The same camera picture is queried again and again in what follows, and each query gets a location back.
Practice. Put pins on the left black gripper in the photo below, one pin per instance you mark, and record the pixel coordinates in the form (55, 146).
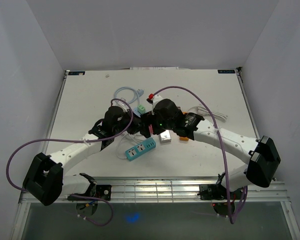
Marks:
(135, 125)

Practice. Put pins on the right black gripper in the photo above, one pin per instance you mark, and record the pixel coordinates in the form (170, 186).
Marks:
(146, 119)

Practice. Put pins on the round light blue power strip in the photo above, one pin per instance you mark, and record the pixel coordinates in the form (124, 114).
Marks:
(136, 112)

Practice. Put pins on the pink plug adapter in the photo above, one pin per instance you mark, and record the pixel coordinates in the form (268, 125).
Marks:
(150, 129)

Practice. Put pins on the white silver plug adapter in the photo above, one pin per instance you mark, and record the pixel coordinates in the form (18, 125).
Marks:
(165, 137)

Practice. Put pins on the green plug adapter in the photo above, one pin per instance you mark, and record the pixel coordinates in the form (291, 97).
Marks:
(141, 109)

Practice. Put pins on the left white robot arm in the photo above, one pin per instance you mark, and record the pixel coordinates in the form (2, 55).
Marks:
(46, 178)

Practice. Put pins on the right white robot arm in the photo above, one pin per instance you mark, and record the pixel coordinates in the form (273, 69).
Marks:
(259, 156)

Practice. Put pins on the orange power strip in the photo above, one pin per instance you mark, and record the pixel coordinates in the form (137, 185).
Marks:
(184, 139)

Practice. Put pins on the teal power strip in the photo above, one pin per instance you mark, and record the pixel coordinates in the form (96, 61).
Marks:
(140, 149)

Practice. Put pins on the left blue corner label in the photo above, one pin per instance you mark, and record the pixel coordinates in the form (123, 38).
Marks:
(76, 73)

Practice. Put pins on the blue corner label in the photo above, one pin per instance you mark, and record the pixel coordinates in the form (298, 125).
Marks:
(226, 71)
(76, 73)

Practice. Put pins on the right blue corner label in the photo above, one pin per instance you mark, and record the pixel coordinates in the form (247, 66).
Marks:
(226, 71)

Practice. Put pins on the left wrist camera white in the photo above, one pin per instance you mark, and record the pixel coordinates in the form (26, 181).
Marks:
(125, 107)

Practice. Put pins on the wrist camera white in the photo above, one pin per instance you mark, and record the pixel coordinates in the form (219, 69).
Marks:
(125, 107)
(153, 99)

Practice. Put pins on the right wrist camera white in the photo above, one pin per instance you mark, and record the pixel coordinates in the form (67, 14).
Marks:
(153, 99)

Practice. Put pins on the aluminium frame rail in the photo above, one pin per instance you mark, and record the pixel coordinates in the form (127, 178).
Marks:
(178, 190)

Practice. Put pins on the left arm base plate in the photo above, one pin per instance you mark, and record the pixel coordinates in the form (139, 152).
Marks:
(100, 191)

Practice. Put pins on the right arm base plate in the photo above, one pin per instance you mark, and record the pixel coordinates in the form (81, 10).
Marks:
(218, 192)

